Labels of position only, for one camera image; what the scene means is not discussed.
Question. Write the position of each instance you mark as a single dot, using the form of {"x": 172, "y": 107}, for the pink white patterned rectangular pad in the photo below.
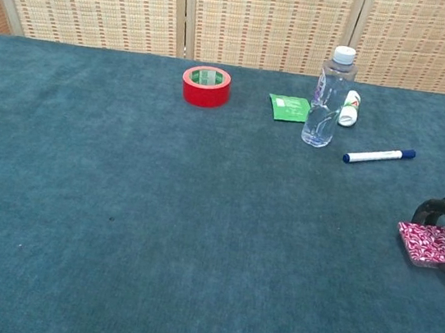
{"x": 431, "y": 245}

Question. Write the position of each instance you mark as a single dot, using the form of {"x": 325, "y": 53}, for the white marker with blue cap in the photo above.
{"x": 373, "y": 156}

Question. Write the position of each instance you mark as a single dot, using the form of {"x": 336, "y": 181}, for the small white drink bottle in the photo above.
{"x": 348, "y": 113}

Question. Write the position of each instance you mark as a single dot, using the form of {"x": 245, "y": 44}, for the clear plastic water bottle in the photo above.
{"x": 324, "y": 106}

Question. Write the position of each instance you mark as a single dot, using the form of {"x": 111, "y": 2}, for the green flat packet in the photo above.
{"x": 290, "y": 110}

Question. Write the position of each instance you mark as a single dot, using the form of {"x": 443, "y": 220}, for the bamboo folding screen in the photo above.
{"x": 268, "y": 15}

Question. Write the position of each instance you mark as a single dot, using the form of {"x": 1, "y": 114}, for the red tape roll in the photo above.
{"x": 203, "y": 95}

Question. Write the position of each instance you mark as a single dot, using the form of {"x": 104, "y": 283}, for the blue felt table cover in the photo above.
{"x": 158, "y": 207}

